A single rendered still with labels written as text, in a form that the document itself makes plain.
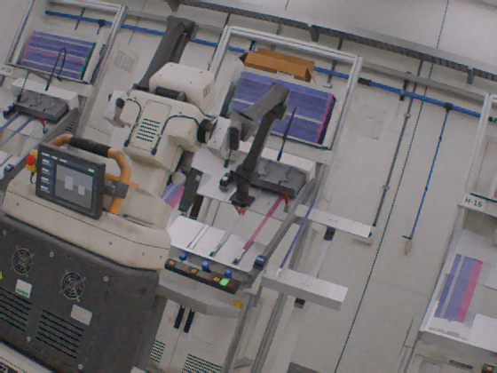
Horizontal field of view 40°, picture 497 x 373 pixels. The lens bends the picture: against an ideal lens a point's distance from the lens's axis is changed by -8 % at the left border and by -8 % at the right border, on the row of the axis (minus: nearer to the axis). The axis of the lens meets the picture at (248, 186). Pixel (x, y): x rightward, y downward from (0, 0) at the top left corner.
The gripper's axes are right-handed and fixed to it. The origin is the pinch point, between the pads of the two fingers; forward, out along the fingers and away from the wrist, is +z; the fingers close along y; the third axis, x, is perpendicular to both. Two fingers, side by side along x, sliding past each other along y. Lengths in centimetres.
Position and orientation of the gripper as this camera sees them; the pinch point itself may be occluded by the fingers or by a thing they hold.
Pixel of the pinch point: (241, 213)
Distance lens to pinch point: 334.0
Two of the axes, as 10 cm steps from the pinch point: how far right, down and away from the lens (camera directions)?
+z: -0.2, 8.0, 6.0
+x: -4.4, 5.3, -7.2
